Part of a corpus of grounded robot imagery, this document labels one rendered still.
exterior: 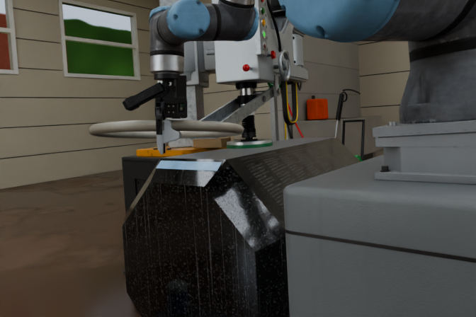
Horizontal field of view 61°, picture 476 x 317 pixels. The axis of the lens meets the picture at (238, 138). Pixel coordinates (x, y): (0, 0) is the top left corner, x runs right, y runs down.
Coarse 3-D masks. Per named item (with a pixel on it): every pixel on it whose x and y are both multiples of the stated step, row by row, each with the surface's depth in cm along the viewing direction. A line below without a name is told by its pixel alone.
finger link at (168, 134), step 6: (162, 120) 104; (168, 120) 105; (162, 126) 104; (168, 126) 105; (162, 132) 104; (168, 132) 105; (174, 132) 105; (162, 138) 104; (168, 138) 104; (174, 138) 104; (162, 144) 104; (162, 150) 104
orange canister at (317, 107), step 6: (312, 96) 493; (312, 102) 490; (318, 102) 488; (324, 102) 501; (312, 108) 491; (318, 108) 488; (324, 108) 501; (312, 114) 491; (318, 114) 488; (324, 114) 501
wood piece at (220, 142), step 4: (196, 140) 233; (200, 140) 232; (204, 140) 230; (208, 140) 229; (212, 140) 227; (216, 140) 226; (220, 140) 225; (224, 140) 227; (228, 140) 231; (196, 144) 233; (200, 144) 232; (204, 144) 231; (208, 144) 229; (212, 144) 228; (216, 144) 226; (220, 144) 225; (224, 144) 227
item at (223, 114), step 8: (272, 88) 203; (264, 96) 190; (272, 96) 203; (232, 104) 186; (248, 104) 175; (256, 104) 184; (216, 112) 171; (224, 112) 178; (232, 112) 186; (240, 112) 167; (248, 112) 175; (208, 120) 165; (216, 120) 171; (224, 120) 153; (232, 120) 160; (240, 120) 167
